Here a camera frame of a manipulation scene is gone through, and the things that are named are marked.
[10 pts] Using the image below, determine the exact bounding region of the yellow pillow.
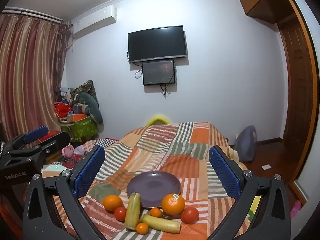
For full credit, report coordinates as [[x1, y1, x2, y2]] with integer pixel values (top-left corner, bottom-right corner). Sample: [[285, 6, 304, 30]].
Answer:
[[146, 114, 171, 126]]

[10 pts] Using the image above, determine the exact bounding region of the purple round plate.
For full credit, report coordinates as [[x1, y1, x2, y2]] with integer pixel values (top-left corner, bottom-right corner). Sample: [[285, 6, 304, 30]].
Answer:
[[126, 171, 181, 209]]

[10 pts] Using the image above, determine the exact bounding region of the pink toy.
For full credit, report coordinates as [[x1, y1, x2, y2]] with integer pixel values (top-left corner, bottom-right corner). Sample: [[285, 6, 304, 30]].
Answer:
[[62, 145, 74, 160]]

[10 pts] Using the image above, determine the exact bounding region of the small tangerine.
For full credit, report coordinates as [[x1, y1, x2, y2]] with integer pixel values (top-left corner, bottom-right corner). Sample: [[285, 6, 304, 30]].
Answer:
[[136, 223, 149, 235], [150, 207, 163, 218]]

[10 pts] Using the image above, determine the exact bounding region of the striped red curtain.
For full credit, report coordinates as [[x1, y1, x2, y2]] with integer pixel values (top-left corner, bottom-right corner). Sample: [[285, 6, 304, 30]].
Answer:
[[1, 14, 71, 140]]

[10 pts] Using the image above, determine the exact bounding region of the brown wooden door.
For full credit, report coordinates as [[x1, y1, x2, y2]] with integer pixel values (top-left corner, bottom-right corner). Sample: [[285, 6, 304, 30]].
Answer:
[[278, 14, 317, 181]]

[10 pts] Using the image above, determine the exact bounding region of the grey plush toy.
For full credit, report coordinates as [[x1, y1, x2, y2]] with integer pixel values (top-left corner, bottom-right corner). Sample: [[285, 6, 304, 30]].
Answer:
[[74, 92, 103, 124]]

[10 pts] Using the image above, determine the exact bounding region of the large orange with sticker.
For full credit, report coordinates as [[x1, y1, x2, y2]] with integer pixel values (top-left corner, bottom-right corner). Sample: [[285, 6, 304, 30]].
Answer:
[[161, 193, 185, 216]]

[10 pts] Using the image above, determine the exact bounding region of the purple bag on floor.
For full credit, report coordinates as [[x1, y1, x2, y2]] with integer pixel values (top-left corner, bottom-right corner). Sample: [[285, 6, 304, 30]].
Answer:
[[234, 126, 257, 163]]

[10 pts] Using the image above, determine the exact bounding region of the red tomato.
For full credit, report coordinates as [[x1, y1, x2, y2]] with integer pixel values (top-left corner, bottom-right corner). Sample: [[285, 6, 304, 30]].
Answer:
[[114, 206, 126, 222], [181, 207, 199, 224]]

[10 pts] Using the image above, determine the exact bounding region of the white air conditioner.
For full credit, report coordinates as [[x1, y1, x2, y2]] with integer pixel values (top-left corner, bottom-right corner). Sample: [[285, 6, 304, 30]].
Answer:
[[72, 5, 117, 39]]

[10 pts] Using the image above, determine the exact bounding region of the striped patchwork blanket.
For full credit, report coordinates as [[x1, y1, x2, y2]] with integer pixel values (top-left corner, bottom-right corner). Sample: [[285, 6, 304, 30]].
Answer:
[[53, 121, 253, 240]]

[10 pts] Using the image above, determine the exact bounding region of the black wall television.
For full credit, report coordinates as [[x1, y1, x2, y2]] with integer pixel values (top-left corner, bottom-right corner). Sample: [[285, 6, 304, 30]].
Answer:
[[127, 25, 187, 63]]

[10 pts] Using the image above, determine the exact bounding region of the checkered black white cloth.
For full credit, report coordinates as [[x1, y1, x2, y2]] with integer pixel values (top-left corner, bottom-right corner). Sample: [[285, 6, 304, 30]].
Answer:
[[94, 138, 118, 148]]

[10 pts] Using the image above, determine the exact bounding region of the small black wall monitor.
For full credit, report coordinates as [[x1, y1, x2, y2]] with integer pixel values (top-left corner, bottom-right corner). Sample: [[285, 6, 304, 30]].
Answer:
[[142, 60, 176, 86]]

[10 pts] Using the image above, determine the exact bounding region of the camouflage cushion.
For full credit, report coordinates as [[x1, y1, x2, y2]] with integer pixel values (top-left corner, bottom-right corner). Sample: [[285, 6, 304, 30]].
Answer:
[[67, 80, 99, 107]]

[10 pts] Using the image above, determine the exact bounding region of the small tangerine front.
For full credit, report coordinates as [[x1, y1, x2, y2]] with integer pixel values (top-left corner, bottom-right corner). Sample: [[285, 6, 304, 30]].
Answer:
[[136, 223, 149, 235]]

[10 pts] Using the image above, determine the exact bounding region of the green storage box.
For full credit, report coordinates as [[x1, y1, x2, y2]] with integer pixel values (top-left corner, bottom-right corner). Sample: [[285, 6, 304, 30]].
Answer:
[[60, 116, 98, 143]]

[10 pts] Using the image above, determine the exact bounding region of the yellow corn cob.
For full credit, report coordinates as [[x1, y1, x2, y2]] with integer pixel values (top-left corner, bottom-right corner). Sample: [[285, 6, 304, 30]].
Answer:
[[124, 192, 141, 231], [139, 215, 181, 234]]

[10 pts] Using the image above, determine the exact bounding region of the brown overhead cabinet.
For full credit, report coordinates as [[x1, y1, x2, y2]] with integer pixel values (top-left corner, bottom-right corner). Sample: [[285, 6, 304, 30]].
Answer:
[[240, 0, 295, 24]]

